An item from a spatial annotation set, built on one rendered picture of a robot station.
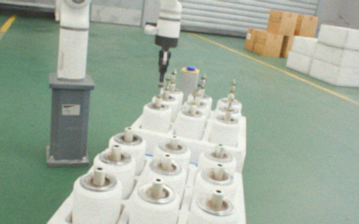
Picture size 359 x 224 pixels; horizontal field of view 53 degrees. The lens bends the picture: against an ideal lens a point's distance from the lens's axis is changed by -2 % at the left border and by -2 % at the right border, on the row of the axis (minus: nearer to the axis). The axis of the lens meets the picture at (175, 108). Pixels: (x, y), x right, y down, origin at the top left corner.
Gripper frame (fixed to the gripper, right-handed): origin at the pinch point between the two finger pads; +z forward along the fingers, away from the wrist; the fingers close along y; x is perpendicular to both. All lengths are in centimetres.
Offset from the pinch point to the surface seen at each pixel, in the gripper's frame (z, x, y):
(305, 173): 35, -65, 11
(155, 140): 19.1, -0.4, -8.1
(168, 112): 10.9, -3.6, -3.2
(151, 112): 11.0, 2.0, -4.3
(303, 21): -18, -196, 368
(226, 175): 9.9, -15.1, -46.4
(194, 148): 19.2, -13.0, -11.2
